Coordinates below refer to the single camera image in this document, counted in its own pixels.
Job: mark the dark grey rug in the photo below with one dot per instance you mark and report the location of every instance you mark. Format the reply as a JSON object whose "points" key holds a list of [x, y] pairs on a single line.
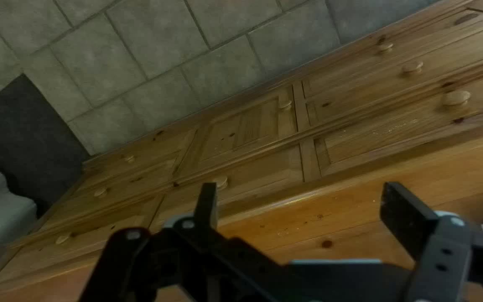
{"points": [[25, 145]]}

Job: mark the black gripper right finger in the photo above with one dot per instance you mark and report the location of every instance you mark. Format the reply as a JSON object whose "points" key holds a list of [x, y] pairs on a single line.
{"points": [[410, 224]]}

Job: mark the round wooden drawer knob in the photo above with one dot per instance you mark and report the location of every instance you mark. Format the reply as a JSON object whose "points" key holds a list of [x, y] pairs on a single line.
{"points": [[414, 69], [456, 98], [102, 192], [63, 239], [222, 182], [129, 158], [385, 48]]}

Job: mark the small wooden door knob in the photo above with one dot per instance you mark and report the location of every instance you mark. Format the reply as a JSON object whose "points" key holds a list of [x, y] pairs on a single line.
{"points": [[286, 105]]}

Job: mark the wooden pine dresser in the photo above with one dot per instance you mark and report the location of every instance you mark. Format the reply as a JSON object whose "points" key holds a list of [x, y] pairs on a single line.
{"points": [[253, 128]]}

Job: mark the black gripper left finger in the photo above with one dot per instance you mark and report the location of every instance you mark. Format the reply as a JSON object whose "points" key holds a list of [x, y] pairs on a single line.
{"points": [[206, 204]]}

